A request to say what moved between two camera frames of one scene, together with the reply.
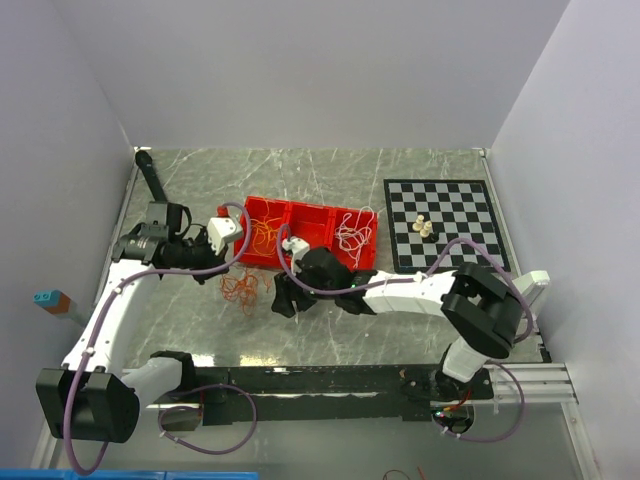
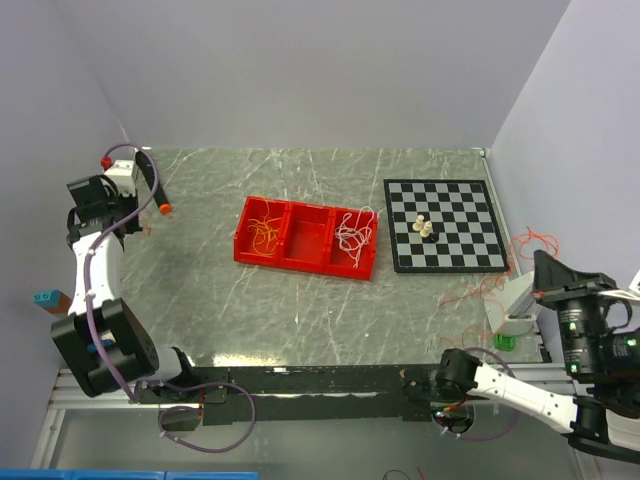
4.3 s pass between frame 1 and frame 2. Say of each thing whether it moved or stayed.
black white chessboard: stayed
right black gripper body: moved
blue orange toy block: stayed
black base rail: stayed
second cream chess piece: stayed
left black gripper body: moved
